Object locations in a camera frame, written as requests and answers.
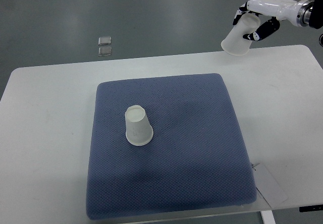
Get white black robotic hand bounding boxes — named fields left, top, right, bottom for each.
left=233, top=0, right=314, bottom=41

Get white paper cup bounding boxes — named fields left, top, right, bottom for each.
left=125, top=105, right=153, bottom=146
left=221, top=13, right=260, bottom=56

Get white paper tag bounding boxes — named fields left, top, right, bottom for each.
left=252, top=163, right=288, bottom=207

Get blue mesh cushion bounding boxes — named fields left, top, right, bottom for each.
left=86, top=73, right=257, bottom=220

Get black table control panel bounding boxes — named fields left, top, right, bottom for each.
left=299, top=204, right=323, bottom=213

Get upper metal floor plate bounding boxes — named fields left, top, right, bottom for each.
left=98, top=36, right=112, bottom=45

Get white paper cup on cushion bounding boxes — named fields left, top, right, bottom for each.
left=125, top=105, right=153, bottom=146

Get white table leg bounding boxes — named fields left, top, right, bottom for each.
left=260, top=210, right=276, bottom=224

